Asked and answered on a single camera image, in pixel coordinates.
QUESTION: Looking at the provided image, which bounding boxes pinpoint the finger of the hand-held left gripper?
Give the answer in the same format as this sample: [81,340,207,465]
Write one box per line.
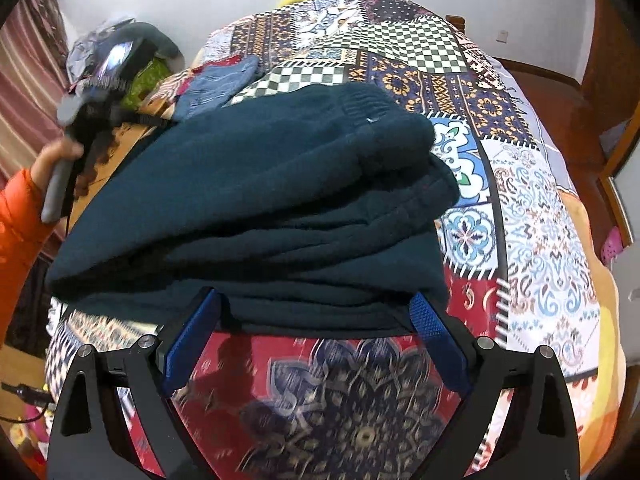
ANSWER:
[116,111,171,131]

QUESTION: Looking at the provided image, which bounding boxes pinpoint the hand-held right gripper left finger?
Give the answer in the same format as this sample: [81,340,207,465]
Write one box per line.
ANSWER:
[47,287,222,480]

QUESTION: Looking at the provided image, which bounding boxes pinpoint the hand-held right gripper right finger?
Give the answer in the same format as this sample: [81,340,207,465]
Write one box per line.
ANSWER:
[409,291,581,480]

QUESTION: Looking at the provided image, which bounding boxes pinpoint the dark teal pants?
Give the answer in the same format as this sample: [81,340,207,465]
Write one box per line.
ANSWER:
[45,82,462,339]

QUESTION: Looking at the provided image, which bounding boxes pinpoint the person's left forearm orange sleeve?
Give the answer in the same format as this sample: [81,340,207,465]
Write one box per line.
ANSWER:
[0,166,67,348]

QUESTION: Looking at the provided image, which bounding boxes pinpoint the person's left hand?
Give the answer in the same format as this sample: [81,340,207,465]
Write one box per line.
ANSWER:
[31,138,84,187]

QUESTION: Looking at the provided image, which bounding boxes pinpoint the bamboo lap desk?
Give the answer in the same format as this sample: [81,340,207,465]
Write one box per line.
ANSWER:
[107,97,164,162]

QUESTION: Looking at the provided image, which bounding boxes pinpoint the striped pink curtain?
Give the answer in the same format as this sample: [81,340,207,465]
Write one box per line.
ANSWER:
[0,0,72,183]

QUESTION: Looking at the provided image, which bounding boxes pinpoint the blue jeans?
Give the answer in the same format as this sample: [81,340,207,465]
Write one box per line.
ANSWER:
[172,55,261,122]

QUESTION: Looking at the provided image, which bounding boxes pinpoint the grey tube pillow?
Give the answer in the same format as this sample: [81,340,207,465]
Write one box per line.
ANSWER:
[114,22,182,59]

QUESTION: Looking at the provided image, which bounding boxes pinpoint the red cloth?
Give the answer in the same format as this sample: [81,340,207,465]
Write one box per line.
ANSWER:
[180,55,249,92]

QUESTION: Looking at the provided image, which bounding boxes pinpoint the orange yellow blanket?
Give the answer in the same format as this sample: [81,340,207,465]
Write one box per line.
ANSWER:
[560,185,631,466]

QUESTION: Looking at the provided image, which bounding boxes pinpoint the pink slipper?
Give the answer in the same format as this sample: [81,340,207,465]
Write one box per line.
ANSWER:
[599,229,627,267]

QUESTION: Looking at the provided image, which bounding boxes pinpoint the patchwork quilt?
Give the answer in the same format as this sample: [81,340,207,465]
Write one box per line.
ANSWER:
[45,0,610,480]

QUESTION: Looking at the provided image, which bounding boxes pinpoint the wooden door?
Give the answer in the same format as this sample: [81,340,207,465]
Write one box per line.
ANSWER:
[581,0,640,128]

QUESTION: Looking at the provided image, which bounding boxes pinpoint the black cable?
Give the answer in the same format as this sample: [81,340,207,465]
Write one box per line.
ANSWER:
[0,381,53,423]

